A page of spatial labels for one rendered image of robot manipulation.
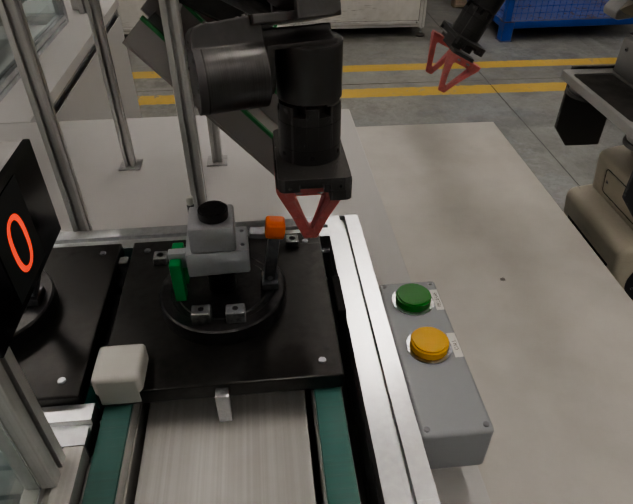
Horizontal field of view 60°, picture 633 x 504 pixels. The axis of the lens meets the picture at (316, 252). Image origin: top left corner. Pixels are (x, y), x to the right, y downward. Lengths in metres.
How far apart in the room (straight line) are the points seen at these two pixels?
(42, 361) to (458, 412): 0.41
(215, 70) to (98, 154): 0.80
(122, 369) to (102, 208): 0.52
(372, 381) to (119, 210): 0.61
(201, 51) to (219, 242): 0.19
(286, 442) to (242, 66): 0.35
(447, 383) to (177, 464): 0.27
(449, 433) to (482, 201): 0.58
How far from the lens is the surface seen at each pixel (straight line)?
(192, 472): 0.57
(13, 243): 0.36
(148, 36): 0.73
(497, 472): 0.65
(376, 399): 0.55
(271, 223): 0.56
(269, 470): 0.56
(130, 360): 0.57
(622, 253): 1.12
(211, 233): 0.55
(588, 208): 1.21
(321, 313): 0.61
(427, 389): 0.56
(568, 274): 0.91
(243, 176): 1.07
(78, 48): 1.88
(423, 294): 0.64
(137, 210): 1.01
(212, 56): 0.45
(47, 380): 0.61
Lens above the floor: 1.40
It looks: 38 degrees down
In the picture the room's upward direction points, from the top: straight up
